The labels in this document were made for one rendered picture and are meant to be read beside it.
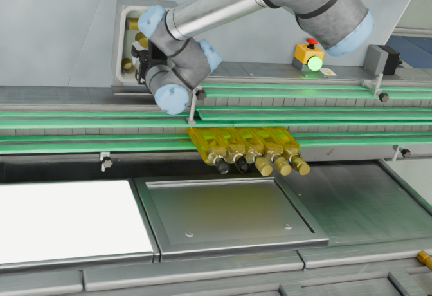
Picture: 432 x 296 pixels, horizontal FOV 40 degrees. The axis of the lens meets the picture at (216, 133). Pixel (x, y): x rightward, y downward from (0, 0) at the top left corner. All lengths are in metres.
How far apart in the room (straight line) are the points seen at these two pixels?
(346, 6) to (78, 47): 0.86
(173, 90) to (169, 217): 0.36
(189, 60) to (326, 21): 0.38
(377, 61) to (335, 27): 0.88
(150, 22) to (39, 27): 0.46
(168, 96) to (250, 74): 0.46
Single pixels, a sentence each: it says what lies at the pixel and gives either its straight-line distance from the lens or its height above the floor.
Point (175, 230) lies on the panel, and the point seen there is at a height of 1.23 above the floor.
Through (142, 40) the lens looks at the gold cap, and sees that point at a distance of 1.72.
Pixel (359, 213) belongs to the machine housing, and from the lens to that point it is 1.87.
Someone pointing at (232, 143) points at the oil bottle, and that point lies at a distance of 1.66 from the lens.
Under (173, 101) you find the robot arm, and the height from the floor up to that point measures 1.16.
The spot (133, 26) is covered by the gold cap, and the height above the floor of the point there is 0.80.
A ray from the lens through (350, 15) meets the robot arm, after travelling 1.19.
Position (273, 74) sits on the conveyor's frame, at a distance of 1.86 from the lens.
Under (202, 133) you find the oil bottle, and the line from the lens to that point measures 1.69.
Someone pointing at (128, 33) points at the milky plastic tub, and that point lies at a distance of 1.75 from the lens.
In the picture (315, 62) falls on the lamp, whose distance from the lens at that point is 1.91.
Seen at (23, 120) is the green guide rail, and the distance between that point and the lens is 1.64.
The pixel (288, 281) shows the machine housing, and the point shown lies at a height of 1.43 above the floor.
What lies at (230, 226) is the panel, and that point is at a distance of 1.60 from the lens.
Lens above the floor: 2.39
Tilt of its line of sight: 55 degrees down
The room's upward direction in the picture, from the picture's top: 146 degrees clockwise
